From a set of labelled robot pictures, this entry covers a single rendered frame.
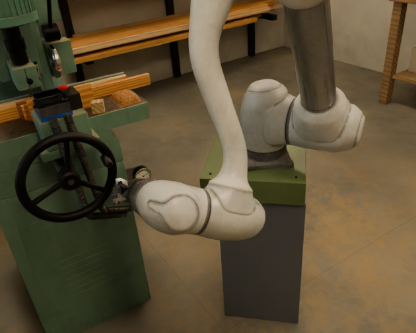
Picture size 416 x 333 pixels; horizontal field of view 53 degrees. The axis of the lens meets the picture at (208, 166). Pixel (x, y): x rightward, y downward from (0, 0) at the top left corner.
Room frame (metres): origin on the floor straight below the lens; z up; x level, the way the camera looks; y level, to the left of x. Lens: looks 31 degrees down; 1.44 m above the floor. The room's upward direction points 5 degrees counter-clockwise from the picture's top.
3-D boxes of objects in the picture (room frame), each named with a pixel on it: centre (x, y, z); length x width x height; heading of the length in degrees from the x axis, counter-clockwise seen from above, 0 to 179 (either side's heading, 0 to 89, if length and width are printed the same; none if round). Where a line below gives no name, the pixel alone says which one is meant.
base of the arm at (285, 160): (1.30, -0.20, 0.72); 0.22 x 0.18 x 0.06; 178
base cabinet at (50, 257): (1.44, 0.63, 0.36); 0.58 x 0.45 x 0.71; 29
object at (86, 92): (1.31, 0.47, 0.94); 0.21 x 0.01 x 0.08; 119
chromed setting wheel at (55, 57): (1.51, 0.52, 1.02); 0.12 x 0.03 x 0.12; 29
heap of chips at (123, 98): (1.40, 0.27, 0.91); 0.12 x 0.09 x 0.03; 29
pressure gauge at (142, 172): (1.28, 0.24, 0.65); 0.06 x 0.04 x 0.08; 119
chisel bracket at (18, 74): (1.36, 0.58, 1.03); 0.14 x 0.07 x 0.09; 29
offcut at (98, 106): (1.31, 0.35, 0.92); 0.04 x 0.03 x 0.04; 97
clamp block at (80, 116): (1.19, 0.44, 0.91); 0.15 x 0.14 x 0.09; 119
